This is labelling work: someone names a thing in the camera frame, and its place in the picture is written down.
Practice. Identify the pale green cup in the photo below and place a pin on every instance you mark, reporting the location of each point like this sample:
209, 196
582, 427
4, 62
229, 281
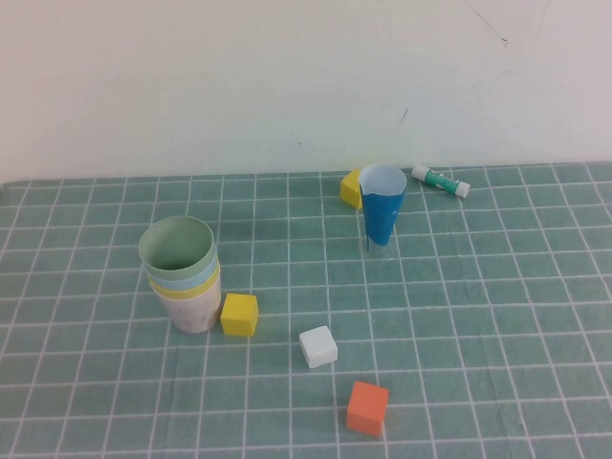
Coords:
174, 248

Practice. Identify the light blue cup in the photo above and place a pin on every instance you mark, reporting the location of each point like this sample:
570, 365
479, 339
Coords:
184, 286

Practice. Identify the yellow cup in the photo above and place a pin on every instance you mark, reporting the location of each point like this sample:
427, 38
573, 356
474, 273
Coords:
184, 296

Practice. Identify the small yellow block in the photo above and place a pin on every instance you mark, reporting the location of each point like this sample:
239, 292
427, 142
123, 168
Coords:
350, 191

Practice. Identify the blue paper cone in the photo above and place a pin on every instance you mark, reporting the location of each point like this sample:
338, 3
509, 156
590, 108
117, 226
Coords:
381, 215

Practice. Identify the large yellow cube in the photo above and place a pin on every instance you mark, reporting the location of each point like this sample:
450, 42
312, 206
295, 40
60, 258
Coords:
238, 315

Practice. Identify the white cube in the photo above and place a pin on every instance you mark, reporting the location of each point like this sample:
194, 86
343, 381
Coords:
318, 348

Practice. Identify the green white glue stick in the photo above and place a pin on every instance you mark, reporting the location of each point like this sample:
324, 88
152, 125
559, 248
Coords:
440, 180

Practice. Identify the white speckled plastic cup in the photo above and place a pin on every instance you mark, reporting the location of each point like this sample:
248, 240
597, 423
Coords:
191, 315

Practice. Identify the green checked tablecloth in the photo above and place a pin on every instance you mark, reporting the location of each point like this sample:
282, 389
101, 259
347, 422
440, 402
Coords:
430, 311

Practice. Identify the orange cube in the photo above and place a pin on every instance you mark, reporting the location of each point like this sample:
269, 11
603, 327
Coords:
365, 411

